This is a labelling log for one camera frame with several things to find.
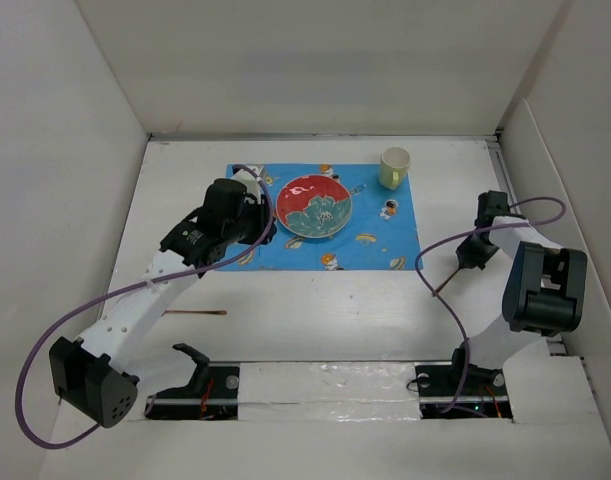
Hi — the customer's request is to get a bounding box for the copper spoon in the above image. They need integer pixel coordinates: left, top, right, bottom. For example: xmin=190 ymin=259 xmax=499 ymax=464
xmin=432 ymin=268 xmax=461 ymax=297

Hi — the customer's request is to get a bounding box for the red and teal plate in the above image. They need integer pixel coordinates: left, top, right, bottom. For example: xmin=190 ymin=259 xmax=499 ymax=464
xmin=275 ymin=174 xmax=353 ymax=239

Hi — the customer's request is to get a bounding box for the blue space-print cloth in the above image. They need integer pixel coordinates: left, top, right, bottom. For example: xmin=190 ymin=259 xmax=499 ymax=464
xmin=224 ymin=163 xmax=420 ymax=272

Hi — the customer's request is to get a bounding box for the copper fork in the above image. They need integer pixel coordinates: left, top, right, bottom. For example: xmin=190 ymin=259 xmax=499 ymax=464
xmin=164 ymin=309 xmax=228 ymax=316

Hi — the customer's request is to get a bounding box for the pale yellow mug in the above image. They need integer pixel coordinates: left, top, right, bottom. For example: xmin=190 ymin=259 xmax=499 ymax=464
xmin=378 ymin=146 xmax=411 ymax=190

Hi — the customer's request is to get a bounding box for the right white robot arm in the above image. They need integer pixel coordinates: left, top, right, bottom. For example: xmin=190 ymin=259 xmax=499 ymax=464
xmin=447 ymin=190 xmax=588 ymax=394

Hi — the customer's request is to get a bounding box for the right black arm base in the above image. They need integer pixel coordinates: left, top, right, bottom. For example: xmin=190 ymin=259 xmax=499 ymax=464
xmin=406 ymin=361 xmax=513 ymax=420

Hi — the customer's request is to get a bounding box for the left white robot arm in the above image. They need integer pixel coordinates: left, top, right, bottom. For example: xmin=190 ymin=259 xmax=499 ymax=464
xmin=49 ymin=168 xmax=275 ymax=428

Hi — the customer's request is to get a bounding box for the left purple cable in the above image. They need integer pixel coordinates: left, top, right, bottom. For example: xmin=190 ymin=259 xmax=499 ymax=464
xmin=14 ymin=163 xmax=279 ymax=450

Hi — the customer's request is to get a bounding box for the purple cable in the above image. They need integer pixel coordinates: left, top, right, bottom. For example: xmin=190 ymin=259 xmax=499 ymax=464
xmin=414 ymin=197 xmax=568 ymax=414
xmin=14 ymin=163 xmax=279 ymax=450

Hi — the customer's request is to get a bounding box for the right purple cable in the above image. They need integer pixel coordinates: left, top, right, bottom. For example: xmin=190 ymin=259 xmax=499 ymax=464
xmin=414 ymin=197 xmax=568 ymax=414

